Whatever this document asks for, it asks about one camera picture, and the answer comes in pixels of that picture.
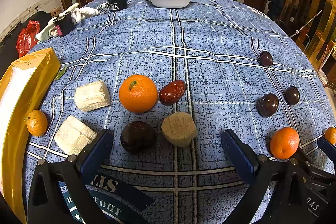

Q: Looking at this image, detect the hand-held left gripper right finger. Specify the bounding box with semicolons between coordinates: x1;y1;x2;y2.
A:
220;129;313;224

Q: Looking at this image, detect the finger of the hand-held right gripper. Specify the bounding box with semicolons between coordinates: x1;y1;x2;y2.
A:
297;148;334;184
317;136;336;155

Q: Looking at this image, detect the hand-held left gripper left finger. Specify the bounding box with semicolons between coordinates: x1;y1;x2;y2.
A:
28;129;114;224

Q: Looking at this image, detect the orange mandarin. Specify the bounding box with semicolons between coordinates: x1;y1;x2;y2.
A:
270;127;300;160
324;127;336;145

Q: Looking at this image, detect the peeled sugarcane piece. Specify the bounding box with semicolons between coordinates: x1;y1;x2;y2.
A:
161;112;197;147
74;80;111;112
54;115;98;156

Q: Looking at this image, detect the dark purple passion fruit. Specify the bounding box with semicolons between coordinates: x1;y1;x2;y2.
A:
259;93;279;118
120;121;157;154
285;86;300;105
259;51;273;67

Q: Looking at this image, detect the small mandarin with stem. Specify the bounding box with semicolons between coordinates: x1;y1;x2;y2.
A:
25;110;48;137

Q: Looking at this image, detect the large orange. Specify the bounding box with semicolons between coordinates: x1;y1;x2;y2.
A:
119;74;158;113

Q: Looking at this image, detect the red jujube date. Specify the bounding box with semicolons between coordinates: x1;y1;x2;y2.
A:
159;80;187;106

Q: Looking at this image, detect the white bucket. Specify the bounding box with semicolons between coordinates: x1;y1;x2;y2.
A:
318;70;329;86

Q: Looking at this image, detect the blue plaid tablecloth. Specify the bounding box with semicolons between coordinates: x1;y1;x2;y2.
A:
22;0;336;224

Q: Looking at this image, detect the green leaf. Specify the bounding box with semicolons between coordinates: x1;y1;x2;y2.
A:
54;66;67;81

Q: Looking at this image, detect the yellow cardboard box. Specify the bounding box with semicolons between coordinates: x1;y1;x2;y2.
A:
0;48;61;224

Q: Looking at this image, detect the metal pole stand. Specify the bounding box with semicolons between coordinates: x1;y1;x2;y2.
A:
290;10;323;38

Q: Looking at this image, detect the black sofa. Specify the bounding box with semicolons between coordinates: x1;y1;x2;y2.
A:
0;11;54;77

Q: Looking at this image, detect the golden cabinet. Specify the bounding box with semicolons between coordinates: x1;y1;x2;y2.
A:
306;0;336;63

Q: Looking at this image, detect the red plastic bag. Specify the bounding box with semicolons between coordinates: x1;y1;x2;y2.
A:
16;21;40;58

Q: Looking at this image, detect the dark coat on stand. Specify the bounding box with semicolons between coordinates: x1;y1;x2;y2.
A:
267;0;285;20

